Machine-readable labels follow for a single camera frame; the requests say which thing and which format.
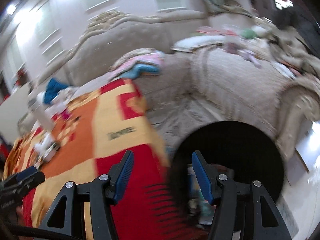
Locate white cushion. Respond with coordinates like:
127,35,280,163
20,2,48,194
170,35,225,53

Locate pink blue folded blankets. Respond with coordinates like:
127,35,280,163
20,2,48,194
108,48,165,81

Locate green plush toy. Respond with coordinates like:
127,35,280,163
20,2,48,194
240,28,258,39

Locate red orange patterned blanket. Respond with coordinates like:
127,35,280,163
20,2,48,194
2,77,208,240

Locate crumpled white tissue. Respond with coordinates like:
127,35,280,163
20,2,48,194
34,132,55,155

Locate beige thermos bottle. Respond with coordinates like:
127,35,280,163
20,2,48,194
28,91,55,132

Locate beige tufted sofa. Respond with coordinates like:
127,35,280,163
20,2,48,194
30,10,319,158

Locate blue jacket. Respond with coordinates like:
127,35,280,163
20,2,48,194
43,78,69,105

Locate black trash bin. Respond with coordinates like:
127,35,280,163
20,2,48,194
168,121,285,225

